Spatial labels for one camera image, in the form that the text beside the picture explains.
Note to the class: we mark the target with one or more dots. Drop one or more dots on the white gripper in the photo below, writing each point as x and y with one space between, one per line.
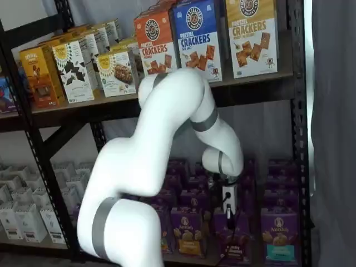
234 194

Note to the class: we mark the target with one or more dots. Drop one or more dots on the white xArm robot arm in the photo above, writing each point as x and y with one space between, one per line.
167 111

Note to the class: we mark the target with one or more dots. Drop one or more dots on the purple Annie's snack box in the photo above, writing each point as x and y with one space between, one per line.
173 183
167 199
282 182
249 168
282 167
198 170
198 183
249 183
179 167
281 198

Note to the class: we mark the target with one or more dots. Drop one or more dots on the purple box with orange patch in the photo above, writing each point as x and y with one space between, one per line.
189 231
194 198

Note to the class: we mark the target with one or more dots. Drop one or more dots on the purple box with teal patch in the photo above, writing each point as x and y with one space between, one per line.
281 231

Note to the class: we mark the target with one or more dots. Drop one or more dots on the purple box with multicolour patch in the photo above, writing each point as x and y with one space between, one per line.
167 242

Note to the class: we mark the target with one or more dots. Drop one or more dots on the gold pretzel crackers box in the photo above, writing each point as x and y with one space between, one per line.
250 36

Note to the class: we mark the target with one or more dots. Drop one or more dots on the cream box granola bar picture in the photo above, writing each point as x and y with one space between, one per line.
115 75

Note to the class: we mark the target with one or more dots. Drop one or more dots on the blue pretzel crackers box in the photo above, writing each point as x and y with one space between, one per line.
197 36

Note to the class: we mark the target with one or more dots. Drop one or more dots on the orange pretzel crackers box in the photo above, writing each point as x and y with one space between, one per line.
157 7
154 41

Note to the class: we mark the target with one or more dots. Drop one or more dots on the white box black crackers picture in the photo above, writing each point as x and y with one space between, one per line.
72 75

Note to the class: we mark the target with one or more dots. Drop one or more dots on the white patterned snack box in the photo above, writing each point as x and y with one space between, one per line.
102 39
90 53
114 29

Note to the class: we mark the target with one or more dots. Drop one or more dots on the orange-brown snack box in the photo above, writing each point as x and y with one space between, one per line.
39 80

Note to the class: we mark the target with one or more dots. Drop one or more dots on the yellow-topped snack box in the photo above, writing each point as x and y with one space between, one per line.
80 29

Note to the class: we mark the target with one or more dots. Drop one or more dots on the grey curtain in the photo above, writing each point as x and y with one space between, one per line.
333 125

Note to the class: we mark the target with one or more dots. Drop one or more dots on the small white carton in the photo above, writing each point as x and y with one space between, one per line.
11 225
32 225
22 197
41 197
64 170
5 196
86 169
76 190
47 222

